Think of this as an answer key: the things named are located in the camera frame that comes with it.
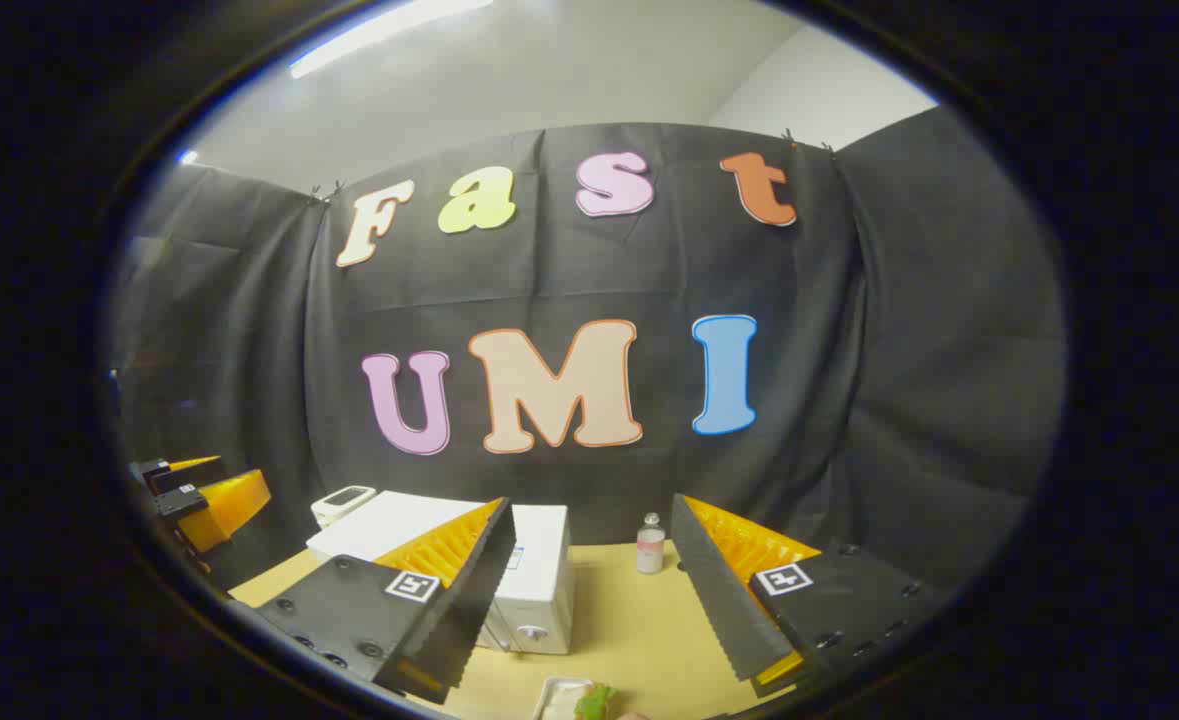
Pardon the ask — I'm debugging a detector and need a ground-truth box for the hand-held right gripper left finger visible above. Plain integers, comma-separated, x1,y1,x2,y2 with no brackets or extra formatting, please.
249,497,518,704

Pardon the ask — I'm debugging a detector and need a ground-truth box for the sandwich with green lettuce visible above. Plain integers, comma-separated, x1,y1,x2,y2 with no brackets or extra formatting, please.
574,683,650,720

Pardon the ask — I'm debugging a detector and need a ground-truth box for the white toaster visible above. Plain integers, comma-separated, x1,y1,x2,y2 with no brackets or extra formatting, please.
311,485,378,529

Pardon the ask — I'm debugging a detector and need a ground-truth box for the white rectangular tray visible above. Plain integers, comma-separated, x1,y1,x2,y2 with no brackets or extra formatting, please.
534,677,595,720

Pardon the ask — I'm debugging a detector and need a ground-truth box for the small bottle with pink label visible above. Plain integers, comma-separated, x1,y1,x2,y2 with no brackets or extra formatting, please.
636,512,666,575

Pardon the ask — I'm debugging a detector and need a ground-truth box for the white microwave oven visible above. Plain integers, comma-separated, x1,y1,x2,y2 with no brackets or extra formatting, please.
306,490,577,656

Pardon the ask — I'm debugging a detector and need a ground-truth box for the black backdrop cloth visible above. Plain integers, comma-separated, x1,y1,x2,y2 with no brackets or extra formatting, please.
109,105,1065,601

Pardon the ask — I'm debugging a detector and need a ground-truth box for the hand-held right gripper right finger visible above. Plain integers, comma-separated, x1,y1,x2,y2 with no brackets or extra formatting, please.
670,493,955,699

